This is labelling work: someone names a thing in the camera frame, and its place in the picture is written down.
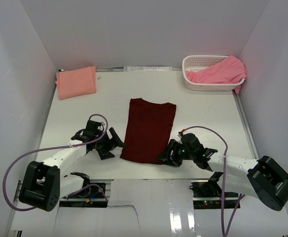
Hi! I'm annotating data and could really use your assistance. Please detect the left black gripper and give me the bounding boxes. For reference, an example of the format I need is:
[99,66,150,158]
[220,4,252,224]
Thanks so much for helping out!
[94,127,125,159]

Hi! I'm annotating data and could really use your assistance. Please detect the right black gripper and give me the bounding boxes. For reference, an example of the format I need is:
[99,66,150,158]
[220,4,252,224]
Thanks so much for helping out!
[156,139,195,167]

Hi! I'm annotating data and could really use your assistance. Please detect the dark red t shirt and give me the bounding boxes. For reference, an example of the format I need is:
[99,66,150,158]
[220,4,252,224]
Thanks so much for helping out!
[120,98,177,165]

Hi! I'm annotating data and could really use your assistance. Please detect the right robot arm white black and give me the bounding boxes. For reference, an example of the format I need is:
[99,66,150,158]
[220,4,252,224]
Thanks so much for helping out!
[157,133,288,211]

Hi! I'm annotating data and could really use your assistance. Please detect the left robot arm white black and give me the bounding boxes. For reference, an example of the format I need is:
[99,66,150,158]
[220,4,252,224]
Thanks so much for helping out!
[19,120,126,212]

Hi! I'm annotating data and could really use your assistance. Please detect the folded salmon pink t shirt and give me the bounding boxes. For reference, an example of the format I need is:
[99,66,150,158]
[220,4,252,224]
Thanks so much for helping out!
[56,66,97,100]

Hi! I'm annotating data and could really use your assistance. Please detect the white paper sheets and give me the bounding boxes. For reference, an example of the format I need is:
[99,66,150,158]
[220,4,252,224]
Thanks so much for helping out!
[124,66,172,72]

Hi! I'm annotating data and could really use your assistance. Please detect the white plastic basket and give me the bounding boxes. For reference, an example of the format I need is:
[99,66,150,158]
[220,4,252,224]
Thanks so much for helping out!
[182,55,245,91]

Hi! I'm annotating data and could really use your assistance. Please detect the pink t shirt in basket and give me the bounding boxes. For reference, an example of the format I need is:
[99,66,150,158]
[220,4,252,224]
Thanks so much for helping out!
[185,55,248,94]

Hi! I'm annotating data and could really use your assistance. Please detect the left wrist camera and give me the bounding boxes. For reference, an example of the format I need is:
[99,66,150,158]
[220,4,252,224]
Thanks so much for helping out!
[97,121,107,132]

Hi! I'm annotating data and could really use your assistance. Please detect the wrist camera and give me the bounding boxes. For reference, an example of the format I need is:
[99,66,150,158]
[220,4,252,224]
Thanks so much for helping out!
[97,121,107,132]
[178,129,185,138]

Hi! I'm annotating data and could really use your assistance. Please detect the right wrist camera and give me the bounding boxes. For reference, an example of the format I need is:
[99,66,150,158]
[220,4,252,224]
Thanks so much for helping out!
[178,129,185,138]

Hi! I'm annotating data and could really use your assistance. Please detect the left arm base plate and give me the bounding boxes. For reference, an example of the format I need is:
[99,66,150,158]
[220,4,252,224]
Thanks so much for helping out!
[60,186,108,208]

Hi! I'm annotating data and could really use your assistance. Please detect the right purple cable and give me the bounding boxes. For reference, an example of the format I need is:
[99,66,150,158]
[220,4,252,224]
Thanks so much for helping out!
[180,125,246,237]

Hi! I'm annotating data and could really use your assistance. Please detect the purple cable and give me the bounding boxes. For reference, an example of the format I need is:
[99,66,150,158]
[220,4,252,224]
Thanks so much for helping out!
[180,125,246,237]
[2,114,109,212]

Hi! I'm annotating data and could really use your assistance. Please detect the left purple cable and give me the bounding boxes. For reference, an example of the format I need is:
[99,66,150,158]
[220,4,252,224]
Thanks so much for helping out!
[2,114,109,212]

